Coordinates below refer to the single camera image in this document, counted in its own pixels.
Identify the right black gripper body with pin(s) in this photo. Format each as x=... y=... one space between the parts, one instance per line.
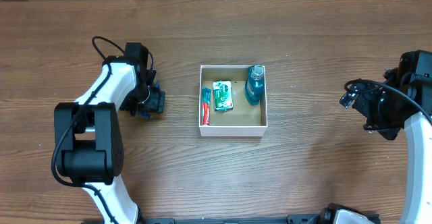
x=366 y=106

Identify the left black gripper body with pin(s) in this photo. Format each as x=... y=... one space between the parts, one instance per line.
x=156 y=102

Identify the green toothpaste tube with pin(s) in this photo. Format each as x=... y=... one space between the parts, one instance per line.
x=206 y=105

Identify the green white soap packet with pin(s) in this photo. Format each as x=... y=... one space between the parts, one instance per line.
x=222 y=91

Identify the blue mouthwash bottle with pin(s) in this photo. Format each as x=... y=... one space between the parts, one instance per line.
x=254 y=85

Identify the blue disposable razor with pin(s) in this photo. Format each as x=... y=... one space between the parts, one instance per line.
x=145 y=115

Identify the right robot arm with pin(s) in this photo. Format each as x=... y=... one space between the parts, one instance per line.
x=412 y=80

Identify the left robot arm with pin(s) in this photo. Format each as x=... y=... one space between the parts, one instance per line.
x=89 y=151

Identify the white cardboard box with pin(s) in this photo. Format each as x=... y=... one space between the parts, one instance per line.
x=244 y=120

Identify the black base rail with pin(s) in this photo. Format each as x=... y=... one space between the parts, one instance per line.
x=290 y=219

